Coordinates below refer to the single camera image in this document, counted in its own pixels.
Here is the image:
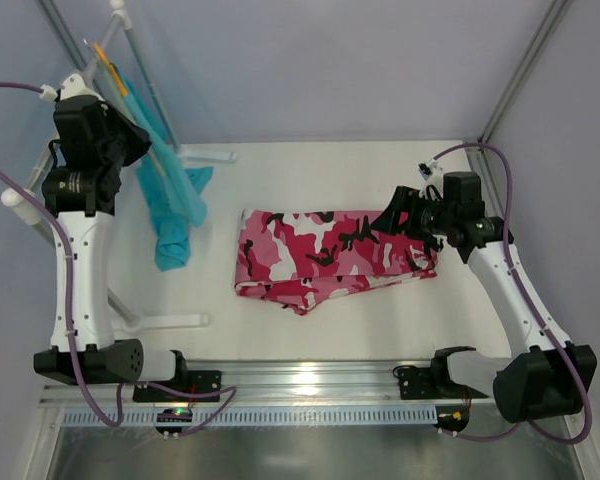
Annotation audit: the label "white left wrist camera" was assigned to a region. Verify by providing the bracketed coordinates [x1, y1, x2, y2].
[39, 73, 103, 103]

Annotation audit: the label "turquoise t-shirt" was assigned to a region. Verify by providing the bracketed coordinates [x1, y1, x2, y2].
[116, 72, 214, 272]

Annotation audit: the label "white clothes rack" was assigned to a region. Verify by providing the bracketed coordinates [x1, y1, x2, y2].
[0, 0, 239, 335]

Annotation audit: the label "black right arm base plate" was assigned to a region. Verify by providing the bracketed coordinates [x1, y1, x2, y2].
[392, 364, 487, 400]

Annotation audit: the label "orange plastic hanger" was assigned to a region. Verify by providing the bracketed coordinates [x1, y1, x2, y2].
[92, 42, 129, 97]

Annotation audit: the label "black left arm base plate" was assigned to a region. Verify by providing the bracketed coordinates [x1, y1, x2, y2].
[132, 370, 222, 403]

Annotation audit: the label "aluminium frame rail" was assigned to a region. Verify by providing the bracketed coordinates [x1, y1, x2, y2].
[38, 360, 586, 409]

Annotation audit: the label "clear green hanger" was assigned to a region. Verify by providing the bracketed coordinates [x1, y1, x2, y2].
[83, 39, 167, 181]

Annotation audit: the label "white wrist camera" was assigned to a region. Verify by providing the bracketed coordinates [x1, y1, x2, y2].
[418, 158, 445, 196]
[39, 73, 103, 103]

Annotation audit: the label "pink camouflage trousers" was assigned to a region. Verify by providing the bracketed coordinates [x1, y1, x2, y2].
[234, 210, 438, 316]

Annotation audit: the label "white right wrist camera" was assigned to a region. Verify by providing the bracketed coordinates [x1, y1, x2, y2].
[418, 158, 445, 196]

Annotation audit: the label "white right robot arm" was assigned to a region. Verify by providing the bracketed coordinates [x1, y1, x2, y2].
[371, 172, 597, 424]

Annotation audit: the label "grey slotted cable duct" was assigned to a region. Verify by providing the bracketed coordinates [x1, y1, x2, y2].
[59, 404, 439, 429]

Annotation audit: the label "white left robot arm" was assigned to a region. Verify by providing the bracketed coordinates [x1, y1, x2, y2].
[33, 94, 186, 385]

